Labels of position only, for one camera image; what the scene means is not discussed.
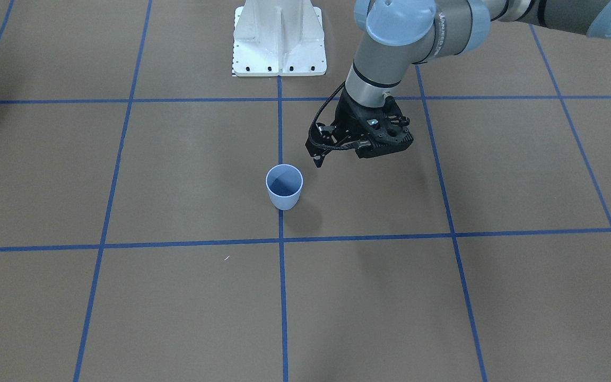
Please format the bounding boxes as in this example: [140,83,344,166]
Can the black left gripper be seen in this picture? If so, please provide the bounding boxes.
[308,88,374,168]

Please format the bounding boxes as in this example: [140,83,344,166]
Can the light blue plastic cup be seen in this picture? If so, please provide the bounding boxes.
[265,164,304,211]

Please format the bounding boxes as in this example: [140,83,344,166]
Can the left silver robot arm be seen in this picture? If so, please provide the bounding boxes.
[305,1,611,168]

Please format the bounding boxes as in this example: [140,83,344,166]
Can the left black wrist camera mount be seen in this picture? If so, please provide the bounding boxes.
[354,101,414,159]

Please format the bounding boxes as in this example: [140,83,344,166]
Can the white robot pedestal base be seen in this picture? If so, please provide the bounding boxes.
[231,1,327,77]

